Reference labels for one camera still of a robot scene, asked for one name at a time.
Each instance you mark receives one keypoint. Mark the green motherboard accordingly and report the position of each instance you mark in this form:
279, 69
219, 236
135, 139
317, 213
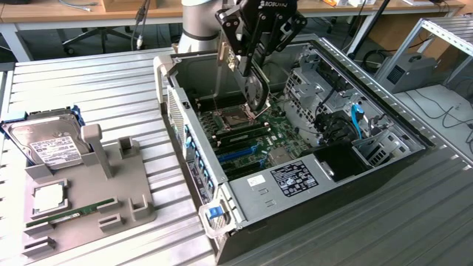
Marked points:
284, 133

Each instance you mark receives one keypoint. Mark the silver chipset heatsink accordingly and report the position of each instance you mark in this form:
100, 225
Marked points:
280, 155

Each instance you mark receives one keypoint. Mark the green RAM stick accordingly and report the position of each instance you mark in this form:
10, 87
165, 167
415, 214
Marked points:
88, 208

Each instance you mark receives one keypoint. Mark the metal socket cover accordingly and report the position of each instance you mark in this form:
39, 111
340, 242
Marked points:
263, 110

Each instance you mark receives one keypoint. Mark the CPU socket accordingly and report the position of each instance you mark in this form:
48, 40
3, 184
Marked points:
231, 120

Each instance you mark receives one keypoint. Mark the blue case latch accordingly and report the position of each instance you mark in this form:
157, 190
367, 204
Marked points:
215, 213

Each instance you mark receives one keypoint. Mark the silver CPU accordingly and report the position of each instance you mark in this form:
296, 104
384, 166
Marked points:
48, 198

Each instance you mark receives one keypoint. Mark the brown cardboard box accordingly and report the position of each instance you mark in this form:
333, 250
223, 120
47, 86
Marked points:
130, 5

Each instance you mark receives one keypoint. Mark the aluminium profile frame table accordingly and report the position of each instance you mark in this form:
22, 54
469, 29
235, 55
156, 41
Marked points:
443, 30

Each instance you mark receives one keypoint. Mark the black office chair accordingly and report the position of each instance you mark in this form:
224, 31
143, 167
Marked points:
104, 31
327, 20

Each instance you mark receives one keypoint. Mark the blue expansion slot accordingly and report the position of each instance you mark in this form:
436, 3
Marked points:
236, 155

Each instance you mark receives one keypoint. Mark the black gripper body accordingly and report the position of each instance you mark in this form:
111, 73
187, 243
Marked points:
269, 7

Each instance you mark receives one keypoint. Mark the hard disk with blue frame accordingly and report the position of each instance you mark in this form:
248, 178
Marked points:
44, 138

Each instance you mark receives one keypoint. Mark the silver power supply with label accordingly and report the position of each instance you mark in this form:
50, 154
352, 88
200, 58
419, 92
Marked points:
259, 199

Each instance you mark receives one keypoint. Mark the thin metal locking lever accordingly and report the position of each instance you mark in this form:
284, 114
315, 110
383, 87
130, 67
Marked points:
215, 101

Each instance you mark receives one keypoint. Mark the open black PC case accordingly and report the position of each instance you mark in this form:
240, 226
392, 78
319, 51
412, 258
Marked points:
332, 210

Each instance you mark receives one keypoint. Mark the black tripod pole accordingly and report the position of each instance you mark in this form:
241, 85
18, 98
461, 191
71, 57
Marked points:
377, 15

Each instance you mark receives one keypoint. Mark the green graphics card black shroud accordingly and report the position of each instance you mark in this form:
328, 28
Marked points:
256, 91

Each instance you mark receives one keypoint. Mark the silver disk bay cage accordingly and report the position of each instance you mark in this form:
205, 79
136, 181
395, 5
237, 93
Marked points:
307, 91

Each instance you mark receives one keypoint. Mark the dark RAM stick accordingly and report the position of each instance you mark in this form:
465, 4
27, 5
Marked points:
244, 135

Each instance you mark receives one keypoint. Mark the grey parts rack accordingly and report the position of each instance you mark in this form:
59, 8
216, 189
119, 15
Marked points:
92, 194

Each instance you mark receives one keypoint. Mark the orange white small box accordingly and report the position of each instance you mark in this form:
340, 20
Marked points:
335, 3

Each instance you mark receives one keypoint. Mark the wooden desk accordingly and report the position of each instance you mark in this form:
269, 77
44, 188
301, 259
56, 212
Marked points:
55, 14

